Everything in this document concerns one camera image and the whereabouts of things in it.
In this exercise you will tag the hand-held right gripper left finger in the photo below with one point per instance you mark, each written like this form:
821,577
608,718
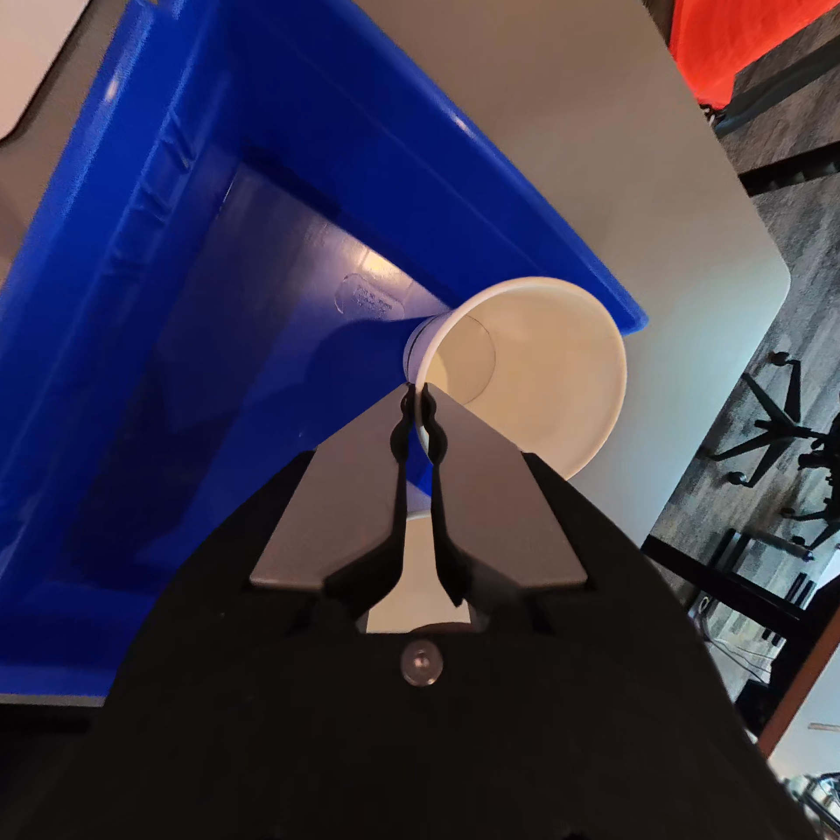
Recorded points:
341,512

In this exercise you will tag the black office chair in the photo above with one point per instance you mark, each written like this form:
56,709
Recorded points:
820,518
784,430

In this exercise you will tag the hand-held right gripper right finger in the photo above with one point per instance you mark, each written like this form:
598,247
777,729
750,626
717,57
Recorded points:
505,518

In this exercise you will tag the white paper cup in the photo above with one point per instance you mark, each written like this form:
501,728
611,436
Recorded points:
551,367

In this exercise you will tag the blue plastic bin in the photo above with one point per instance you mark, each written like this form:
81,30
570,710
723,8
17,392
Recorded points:
197,328

